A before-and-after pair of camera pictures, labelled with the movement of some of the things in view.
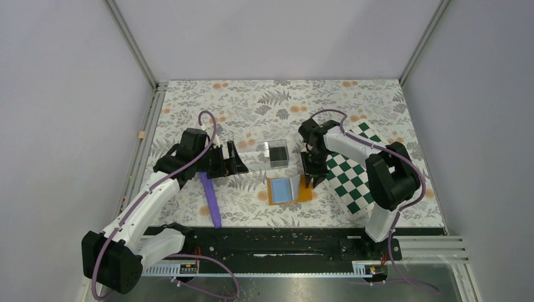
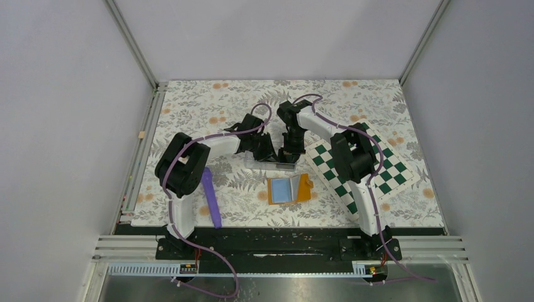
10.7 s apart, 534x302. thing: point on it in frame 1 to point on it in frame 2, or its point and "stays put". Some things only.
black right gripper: x=320 y=174 to x=293 y=153
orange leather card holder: x=287 y=190 stays put
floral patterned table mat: x=263 y=117 stays put
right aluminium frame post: x=442 y=7 stays put
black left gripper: x=232 y=165 to x=269 y=154
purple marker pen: x=209 y=189 stays put
